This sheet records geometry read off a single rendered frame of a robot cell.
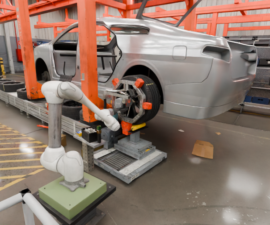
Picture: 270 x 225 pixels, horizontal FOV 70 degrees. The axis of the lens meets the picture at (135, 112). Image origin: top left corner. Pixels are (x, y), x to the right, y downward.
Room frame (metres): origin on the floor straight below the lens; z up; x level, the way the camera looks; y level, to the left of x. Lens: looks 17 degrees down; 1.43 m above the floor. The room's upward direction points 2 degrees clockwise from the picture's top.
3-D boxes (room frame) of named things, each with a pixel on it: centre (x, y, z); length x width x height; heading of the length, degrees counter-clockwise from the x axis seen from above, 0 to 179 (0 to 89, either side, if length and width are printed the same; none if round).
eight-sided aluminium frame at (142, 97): (2.45, 0.10, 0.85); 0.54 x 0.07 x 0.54; 50
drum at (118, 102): (2.40, 0.15, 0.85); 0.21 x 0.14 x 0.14; 140
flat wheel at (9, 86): (5.91, 3.79, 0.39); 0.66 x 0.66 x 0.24
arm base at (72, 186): (1.39, 0.48, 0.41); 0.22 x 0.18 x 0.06; 56
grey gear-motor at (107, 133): (2.70, 0.29, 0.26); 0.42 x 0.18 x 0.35; 140
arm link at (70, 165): (1.41, 0.50, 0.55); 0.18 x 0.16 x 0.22; 69
